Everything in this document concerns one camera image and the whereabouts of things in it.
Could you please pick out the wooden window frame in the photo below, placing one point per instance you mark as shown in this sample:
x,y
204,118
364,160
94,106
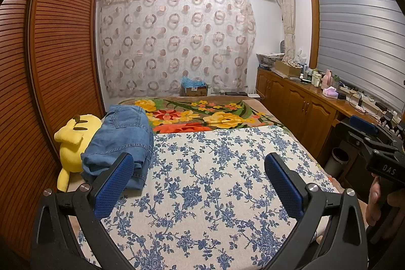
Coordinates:
x,y
313,20

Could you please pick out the wooden louvered wardrobe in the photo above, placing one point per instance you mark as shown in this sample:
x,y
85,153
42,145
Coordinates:
x,y
53,67

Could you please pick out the row of toiletry bottles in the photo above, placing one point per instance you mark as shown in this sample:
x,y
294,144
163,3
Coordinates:
x,y
313,75

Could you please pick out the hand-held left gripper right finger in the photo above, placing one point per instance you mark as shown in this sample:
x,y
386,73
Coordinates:
x,y
284,186

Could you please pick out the white plastic bag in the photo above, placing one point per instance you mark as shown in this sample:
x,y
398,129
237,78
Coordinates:
x,y
301,54

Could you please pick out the pink bottle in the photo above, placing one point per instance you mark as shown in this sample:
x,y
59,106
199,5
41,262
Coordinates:
x,y
328,77

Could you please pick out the pink tissue box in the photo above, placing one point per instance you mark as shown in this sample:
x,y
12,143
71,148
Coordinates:
x,y
331,92

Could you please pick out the open cardboard box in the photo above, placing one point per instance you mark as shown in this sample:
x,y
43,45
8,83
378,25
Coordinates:
x,y
286,68

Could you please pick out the long wooden cabinet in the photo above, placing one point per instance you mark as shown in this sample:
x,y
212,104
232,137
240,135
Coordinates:
x,y
294,102

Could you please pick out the cardboard box with blue bag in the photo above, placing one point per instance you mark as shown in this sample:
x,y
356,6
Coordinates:
x,y
194,88

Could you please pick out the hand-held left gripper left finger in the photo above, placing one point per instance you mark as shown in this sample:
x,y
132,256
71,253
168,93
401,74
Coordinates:
x,y
112,186

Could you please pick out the small desk fan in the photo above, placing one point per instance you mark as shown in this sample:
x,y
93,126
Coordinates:
x,y
282,45

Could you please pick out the stack of papers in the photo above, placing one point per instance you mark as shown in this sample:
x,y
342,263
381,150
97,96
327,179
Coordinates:
x,y
267,58

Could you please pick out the white flat box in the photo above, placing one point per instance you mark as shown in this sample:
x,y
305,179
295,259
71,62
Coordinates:
x,y
254,95

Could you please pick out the dark grey trash bin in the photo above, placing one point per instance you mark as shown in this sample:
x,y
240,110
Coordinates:
x,y
337,165

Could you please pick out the blue floral bed sheet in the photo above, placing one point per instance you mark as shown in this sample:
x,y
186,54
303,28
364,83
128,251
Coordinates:
x,y
215,200

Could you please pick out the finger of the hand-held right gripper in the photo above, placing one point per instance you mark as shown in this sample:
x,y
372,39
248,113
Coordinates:
x,y
364,124
351,137

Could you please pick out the yellow plush toy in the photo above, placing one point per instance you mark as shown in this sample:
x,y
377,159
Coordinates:
x,y
71,143

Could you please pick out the grey window blind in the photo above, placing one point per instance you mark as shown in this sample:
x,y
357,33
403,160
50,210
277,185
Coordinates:
x,y
360,29

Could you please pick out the flower-patterned plush blanket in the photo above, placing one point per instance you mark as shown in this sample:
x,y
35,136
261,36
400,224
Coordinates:
x,y
196,116

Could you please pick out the person's right hand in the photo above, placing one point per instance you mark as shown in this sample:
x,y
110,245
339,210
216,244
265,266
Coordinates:
x,y
375,197

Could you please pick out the blue denim pants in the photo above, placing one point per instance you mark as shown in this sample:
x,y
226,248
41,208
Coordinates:
x,y
123,140

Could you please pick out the beige tied window curtain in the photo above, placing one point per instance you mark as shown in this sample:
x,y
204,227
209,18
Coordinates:
x,y
288,13

